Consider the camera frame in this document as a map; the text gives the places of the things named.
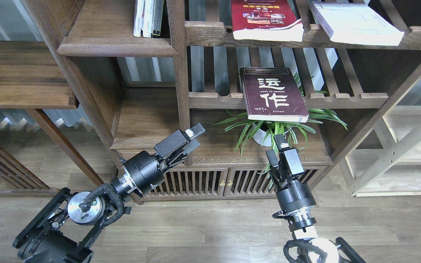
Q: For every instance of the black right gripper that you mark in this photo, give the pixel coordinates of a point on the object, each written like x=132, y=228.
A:
x=295, y=198

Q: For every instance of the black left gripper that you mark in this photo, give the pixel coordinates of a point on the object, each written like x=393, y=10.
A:
x=144, y=171

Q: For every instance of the maroon book white characters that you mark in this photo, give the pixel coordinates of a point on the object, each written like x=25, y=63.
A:
x=271, y=94

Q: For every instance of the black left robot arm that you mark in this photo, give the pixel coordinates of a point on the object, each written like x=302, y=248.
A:
x=42, y=240

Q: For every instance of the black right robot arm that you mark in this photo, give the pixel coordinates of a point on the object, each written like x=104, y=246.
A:
x=307, y=247

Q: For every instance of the red book on shelf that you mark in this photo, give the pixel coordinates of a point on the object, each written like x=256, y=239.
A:
x=265, y=20

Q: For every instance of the green spider plant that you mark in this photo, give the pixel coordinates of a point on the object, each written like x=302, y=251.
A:
x=288, y=129

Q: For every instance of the white plant pot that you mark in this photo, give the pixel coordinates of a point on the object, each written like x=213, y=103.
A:
x=260, y=136

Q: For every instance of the dark wooden bookshelf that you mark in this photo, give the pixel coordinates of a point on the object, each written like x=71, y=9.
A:
x=137, y=91

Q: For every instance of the dark upright book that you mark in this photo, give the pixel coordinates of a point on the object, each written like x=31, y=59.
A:
x=157, y=18

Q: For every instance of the dark wooden side table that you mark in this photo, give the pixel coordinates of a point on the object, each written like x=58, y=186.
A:
x=30, y=79

